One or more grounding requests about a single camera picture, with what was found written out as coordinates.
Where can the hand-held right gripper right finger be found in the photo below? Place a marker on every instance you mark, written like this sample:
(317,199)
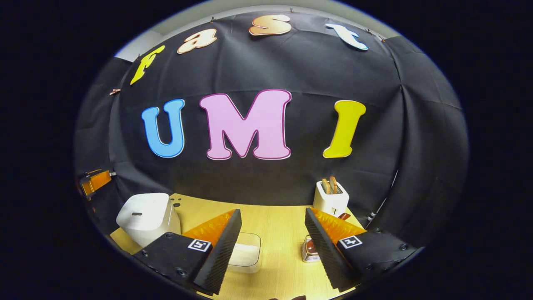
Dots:
(325,252)

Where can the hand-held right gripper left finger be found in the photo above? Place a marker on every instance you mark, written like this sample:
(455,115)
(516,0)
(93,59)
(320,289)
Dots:
(220,254)

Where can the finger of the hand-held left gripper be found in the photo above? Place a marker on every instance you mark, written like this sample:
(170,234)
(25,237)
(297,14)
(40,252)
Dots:
(98,182)

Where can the clear box of rice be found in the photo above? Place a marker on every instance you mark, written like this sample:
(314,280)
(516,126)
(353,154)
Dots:
(247,254)

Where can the white rice cooker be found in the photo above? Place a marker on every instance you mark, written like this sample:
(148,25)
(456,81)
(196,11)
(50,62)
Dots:
(145,216)

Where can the white toaster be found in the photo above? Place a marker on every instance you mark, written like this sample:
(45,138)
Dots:
(333,202)

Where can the brown toast slice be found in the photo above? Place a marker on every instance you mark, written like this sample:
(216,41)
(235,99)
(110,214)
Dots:
(333,184)
(325,186)

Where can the copper clip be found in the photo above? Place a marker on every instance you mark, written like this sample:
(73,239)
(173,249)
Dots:
(115,91)

